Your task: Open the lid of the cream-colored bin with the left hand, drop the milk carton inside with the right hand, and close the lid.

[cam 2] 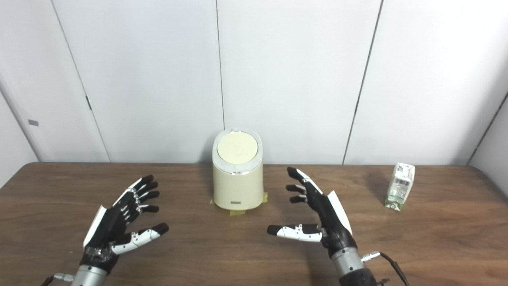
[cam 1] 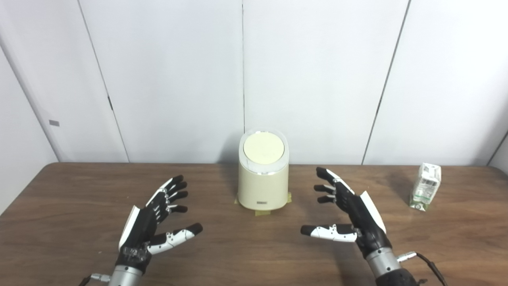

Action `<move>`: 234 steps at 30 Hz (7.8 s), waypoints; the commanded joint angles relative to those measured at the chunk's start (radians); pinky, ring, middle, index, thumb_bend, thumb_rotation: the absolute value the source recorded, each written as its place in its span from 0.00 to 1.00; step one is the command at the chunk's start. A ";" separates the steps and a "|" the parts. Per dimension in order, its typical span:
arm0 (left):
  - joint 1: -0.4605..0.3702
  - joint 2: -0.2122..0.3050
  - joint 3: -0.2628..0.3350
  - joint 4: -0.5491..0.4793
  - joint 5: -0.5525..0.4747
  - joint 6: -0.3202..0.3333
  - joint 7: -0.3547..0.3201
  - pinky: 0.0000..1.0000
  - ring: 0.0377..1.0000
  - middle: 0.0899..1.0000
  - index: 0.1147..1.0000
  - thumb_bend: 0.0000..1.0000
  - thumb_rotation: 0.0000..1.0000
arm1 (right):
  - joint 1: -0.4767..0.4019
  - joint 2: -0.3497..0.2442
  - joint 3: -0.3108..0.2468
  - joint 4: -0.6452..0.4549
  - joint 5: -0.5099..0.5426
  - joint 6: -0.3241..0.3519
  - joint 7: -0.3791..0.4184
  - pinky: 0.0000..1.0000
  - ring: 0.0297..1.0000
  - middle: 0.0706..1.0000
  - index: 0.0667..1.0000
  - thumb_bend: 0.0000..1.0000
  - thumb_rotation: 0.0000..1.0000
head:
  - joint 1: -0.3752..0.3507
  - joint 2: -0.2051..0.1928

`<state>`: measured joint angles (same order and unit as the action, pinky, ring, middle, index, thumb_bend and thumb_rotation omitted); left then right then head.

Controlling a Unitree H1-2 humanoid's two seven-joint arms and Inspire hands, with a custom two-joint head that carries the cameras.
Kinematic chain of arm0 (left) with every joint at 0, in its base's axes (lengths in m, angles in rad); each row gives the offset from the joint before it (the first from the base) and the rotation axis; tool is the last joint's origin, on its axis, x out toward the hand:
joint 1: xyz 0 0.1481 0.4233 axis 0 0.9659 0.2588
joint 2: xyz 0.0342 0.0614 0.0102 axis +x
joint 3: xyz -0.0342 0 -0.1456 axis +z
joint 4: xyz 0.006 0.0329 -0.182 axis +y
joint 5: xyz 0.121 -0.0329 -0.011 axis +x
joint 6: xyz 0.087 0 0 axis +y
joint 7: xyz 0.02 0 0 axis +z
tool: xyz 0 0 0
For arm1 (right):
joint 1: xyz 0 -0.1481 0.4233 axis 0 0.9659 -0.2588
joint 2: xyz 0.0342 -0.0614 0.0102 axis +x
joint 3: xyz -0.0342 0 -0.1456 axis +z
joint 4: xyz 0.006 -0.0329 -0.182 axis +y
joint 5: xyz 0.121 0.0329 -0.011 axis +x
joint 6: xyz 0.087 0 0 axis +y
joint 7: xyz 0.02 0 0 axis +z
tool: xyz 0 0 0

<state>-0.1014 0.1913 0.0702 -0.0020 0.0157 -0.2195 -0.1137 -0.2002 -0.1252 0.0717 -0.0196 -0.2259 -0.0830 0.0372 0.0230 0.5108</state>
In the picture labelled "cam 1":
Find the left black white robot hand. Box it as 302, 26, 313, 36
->
115, 175, 203, 274

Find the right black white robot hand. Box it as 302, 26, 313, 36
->
300, 167, 393, 259

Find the white green milk carton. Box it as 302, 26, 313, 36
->
409, 162, 442, 212

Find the cream round bin lid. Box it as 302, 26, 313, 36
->
243, 133, 285, 165

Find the cream-colored bin body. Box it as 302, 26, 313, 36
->
237, 129, 290, 211

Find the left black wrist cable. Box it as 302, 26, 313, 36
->
78, 273, 111, 286

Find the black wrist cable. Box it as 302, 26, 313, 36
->
78, 273, 111, 286
397, 251, 449, 286

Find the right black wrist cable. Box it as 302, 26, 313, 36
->
397, 251, 449, 286

